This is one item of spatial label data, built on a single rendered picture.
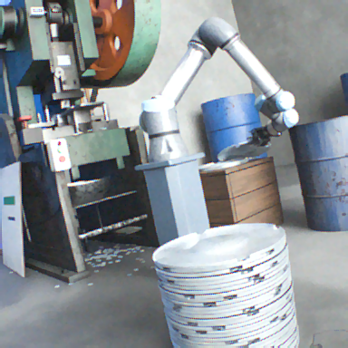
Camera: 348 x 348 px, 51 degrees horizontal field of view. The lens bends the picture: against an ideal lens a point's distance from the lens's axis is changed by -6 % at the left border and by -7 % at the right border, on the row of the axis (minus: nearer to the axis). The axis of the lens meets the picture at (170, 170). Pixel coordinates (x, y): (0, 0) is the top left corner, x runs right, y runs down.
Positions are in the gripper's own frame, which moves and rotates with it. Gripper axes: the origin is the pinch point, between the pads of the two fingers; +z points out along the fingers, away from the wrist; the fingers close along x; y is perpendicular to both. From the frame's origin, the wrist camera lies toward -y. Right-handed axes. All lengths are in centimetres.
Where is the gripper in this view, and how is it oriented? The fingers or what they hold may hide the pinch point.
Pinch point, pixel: (252, 142)
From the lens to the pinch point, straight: 197.3
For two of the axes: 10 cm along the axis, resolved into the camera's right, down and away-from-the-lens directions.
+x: 3.0, 9.4, -1.7
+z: -3.7, 2.8, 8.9
